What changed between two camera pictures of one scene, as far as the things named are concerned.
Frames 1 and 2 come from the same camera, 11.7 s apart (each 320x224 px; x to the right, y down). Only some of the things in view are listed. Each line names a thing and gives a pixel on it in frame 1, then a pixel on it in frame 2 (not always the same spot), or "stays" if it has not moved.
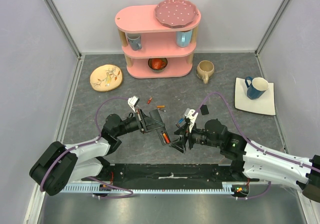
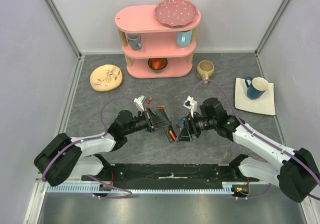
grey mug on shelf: [134, 40] stays
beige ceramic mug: [205, 70] stays
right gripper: [188, 136] → [191, 125]
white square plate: [265, 104] stays
